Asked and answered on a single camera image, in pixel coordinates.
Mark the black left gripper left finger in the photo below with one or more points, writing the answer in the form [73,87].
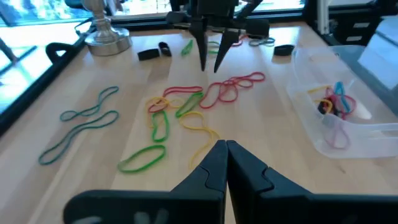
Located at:
[186,205]

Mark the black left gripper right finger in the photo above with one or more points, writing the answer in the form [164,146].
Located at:
[280,208]

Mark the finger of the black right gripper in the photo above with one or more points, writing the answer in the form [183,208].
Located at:
[200,40]
[226,42]

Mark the blue rubber band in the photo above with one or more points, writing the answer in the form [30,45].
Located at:
[339,87]

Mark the wide green rubber band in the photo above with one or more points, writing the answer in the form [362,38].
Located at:
[178,115]

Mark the clear plastic bin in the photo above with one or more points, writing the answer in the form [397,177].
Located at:
[367,143]

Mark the white shade table lamp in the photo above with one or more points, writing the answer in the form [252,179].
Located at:
[105,40]

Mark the black frame corner bracket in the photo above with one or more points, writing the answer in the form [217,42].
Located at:
[53,49]

